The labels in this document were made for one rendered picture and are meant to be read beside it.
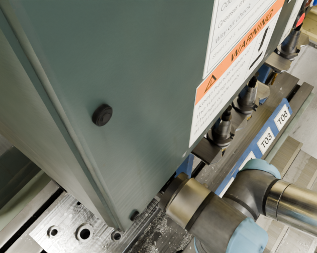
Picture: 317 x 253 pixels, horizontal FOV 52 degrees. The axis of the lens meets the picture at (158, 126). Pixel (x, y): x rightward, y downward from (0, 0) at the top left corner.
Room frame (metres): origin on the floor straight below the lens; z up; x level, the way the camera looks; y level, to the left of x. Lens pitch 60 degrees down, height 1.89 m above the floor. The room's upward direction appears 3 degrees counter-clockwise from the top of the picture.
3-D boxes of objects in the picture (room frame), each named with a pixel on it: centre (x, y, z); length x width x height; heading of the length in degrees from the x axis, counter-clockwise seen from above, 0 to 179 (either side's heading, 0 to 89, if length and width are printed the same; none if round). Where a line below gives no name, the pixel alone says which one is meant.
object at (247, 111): (0.44, -0.22, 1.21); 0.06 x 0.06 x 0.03
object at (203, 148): (0.32, -0.11, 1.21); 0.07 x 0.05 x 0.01; 49
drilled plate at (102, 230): (0.24, 0.18, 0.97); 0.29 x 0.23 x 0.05; 139
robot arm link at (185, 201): (0.16, -0.04, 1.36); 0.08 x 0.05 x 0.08; 139
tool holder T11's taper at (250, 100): (0.44, -0.22, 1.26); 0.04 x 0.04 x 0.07
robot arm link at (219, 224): (0.11, -0.10, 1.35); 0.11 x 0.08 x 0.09; 49
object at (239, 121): (0.40, -0.18, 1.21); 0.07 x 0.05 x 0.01; 49
